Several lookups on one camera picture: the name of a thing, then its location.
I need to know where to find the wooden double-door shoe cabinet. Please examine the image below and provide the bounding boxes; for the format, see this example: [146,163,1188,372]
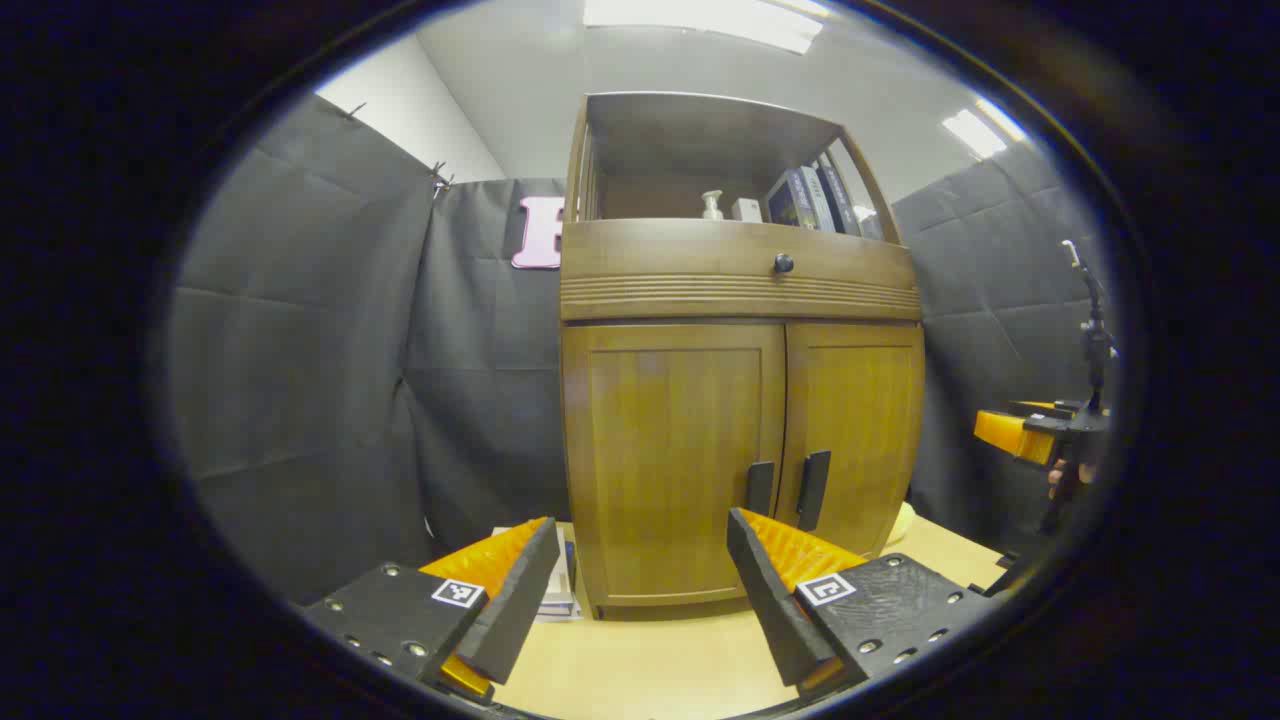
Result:
[558,92,926,611]

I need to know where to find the dark blue book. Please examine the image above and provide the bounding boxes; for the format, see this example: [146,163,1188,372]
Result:
[816,155,863,238]
[765,170,816,231]

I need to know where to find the stack of books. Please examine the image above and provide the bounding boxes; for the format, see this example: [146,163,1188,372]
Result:
[492,525,582,621]

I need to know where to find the black backdrop cloth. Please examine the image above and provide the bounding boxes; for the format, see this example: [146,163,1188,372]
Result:
[165,95,1116,606]

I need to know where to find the light grey book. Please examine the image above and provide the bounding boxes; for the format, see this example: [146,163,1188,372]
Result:
[800,165,837,234]

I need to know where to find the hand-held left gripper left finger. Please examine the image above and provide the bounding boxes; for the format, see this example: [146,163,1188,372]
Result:
[300,516,561,706]

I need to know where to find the small ceiling light panel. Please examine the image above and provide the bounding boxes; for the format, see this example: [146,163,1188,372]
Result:
[942,98,1028,159]

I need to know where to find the wooden cabinet drawer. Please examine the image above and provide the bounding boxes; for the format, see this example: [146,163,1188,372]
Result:
[560,220,923,323]

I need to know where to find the wooden shoe cabinet door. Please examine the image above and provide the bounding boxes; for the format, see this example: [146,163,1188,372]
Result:
[562,322,787,608]
[778,320,926,561]

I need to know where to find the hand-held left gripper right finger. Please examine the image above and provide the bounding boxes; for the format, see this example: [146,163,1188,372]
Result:
[726,507,991,701]

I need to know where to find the large ceiling light panel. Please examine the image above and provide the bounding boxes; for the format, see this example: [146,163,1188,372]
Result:
[583,0,826,54]

